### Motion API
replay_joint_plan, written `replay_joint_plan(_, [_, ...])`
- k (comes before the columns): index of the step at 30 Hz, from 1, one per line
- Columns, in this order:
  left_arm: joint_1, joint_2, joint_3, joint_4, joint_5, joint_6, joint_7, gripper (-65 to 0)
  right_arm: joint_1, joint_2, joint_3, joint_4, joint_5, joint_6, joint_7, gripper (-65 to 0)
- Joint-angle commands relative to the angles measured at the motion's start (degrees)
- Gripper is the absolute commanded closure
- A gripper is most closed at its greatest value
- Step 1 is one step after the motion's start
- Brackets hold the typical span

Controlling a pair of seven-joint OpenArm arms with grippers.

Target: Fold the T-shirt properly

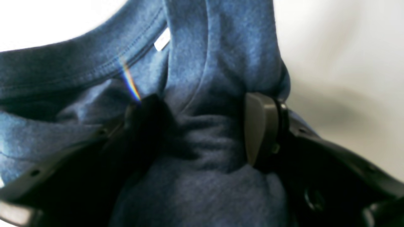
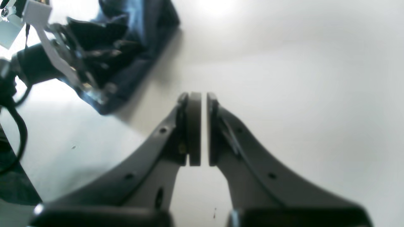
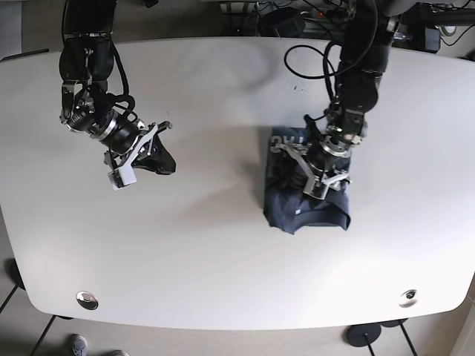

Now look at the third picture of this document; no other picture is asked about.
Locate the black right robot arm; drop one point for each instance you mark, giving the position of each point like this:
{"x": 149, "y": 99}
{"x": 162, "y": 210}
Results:
{"x": 96, "y": 97}

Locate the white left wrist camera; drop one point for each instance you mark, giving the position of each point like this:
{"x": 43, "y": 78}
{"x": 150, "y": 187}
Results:
{"x": 316, "y": 189}

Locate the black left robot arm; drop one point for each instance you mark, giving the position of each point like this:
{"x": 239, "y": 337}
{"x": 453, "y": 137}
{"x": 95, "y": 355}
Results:
{"x": 353, "y": 68}

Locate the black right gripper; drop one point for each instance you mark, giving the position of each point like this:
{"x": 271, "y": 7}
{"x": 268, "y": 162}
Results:
{"x": 147, "y": 152}

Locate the black round stand base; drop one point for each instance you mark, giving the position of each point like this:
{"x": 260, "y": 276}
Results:
{"x": 362, "y": 335}

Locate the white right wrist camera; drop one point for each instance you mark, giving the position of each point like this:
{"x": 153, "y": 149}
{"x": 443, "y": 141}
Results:
{"x": 123, "y": 174}

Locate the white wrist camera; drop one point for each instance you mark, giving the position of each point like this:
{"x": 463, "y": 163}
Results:
{"x": 123, "y": 174}
{"x": 316, "y": 189}

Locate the black left table leg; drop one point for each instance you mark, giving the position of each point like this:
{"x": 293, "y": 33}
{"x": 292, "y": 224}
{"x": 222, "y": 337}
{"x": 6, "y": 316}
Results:
{"x": 14, "y": 274}

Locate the silver table grommet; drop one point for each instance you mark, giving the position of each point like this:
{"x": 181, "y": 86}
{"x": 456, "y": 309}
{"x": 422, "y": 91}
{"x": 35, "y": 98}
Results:
{"x": 408, "y": 298}
{"x": 86, "y": 300}

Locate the navy blue T-shirt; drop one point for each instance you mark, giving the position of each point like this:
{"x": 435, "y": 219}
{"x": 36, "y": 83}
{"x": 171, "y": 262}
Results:
{"x": 285, "y": 204}

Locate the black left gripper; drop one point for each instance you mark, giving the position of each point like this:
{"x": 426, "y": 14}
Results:
{"x": 327, "y": 162}

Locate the right silver table grommet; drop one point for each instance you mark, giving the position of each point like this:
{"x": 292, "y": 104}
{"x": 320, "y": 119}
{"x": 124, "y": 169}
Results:
{"x": 408, "y": 298}

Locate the grey shoe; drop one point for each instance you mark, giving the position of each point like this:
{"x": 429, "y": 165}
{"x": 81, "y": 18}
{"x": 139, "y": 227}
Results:
{"x": 79, "y": 345}
{"x": 117, "y": 353}

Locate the left silver table grommet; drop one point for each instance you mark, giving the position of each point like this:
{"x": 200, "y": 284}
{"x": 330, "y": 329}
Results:
{"x": 86, "y": 300}

